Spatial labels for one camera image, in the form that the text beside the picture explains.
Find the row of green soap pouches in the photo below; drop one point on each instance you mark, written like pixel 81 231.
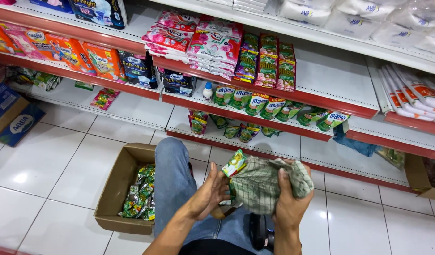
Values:
pixel 270 106

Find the heap of white plastic packets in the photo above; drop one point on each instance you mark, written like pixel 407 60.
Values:
pixel 366 19

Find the person's blue jeans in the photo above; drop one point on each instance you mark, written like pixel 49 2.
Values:
pixel 173 177

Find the purple green sachet strip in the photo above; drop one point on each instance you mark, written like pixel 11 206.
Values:
pixel 247 60

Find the heap of green foil sachets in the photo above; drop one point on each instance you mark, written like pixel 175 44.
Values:
pixel 141 198

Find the bundle of green white packets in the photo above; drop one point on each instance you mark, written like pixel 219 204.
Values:
pixel 40 78

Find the stack of white orange packets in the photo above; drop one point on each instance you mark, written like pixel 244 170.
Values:
pixel 412 92

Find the red green sachet bundle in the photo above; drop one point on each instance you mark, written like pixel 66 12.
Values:
pixel 198 122

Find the stack of pink detergent packets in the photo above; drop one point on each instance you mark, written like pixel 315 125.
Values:
pixel 169 35
pixel 215 48

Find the white bottle with blue cap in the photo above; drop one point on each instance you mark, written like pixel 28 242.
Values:
pixel 207 92

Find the small flat green packet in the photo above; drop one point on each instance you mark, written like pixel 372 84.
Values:
pixel 84 85

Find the person's black shoe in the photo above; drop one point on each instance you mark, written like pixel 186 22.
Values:
pixel 260 232

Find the blue and brown carton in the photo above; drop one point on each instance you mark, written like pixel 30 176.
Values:
pixel 15 117

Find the small green sachet pack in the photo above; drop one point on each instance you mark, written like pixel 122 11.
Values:
pixel 231 132
pixel 270 131
pixel 219 121

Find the pink green sachet bundle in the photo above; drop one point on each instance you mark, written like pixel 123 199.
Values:
pixel 105 99

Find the large dark blue pad packet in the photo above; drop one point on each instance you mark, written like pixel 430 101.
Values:
pixel 100 12

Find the red and white shelving unit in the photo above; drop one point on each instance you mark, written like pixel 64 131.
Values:
pixel 331 81

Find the blue cloth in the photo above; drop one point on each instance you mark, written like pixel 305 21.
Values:
pixel 354 143

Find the clear green packet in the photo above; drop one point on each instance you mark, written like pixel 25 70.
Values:
pixel 391 157

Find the red green sachet strip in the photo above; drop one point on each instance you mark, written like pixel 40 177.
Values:
pixel 286 70
pixel 267 63

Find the open brown cardboard box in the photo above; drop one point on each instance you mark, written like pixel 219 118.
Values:
pixel 114 198

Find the purple green sachet pack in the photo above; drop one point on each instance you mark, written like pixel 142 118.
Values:
pixel 247 133

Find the stack of flat white packs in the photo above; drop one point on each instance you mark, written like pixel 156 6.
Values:
pixel 249 5

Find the person's black shirt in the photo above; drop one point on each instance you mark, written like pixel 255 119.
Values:
pixel 217 248

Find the person's right hand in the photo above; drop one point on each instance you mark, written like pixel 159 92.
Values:
pixel 292 212

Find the green checkered cloth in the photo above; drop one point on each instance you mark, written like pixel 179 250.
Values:
pixel 260 184

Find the pink pad packet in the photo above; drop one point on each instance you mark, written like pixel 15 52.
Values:
pixel 21 44

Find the person's left hand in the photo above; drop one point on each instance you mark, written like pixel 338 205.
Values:
pixel 205 198

